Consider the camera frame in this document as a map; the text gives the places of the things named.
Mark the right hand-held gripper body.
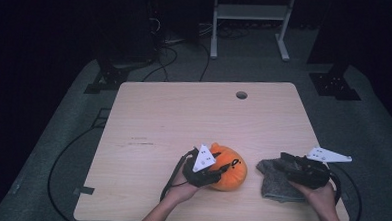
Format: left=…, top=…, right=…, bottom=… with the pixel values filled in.
left=286, top=145, right=354, bottom=191

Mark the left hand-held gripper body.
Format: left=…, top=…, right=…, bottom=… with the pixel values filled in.
left=181, top=143, right=225, bottom=190

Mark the orange plush toy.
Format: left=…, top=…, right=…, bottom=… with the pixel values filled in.
left=207, top=141, right=250, bottom=193

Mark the grey fuzzy cloth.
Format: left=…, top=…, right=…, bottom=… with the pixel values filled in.
left=254, top=157, right=308, bottom=204

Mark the person's right hand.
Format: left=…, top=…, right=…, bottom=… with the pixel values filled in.
left=287, top=181, right=339, bottom=221

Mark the person's left hand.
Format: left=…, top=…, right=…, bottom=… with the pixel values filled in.
left=166, top=156, right=200, bottom=207

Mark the black stand base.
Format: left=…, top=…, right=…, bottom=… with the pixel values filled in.
left=308, top=61, right=363, bottom=102
left=84, top=64, right=130, bottom=97

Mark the dark equipment cabinet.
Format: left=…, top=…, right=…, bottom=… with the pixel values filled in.
left=95, top=0, right=165, bottom=67

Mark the right hand-held gripper cable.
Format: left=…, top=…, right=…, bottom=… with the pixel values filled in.
left=318, top=164, right=344, bottom=221

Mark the hand-held gripper cable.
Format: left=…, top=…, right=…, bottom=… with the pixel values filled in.
left=318, top=164, right=344, bottom=221
left=159, top=147, right=198, bottom=204

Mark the left hand-held gripper cable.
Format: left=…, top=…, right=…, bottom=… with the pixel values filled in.
left=159, top=147, right=198, bottom=204

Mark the black floor cable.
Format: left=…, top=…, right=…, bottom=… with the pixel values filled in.
left=332, top=161, right=365, bottom=221
left=46, top=123, right=111, bottom=221

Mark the black background cable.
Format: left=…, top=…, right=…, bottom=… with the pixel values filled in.
left=141, top=44, right=180, bottom=84
left=198, top=44, right=212, bottom=83

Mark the white metal desk frame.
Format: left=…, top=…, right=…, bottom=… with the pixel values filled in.
left=209, top=0, right=297, bottom=64

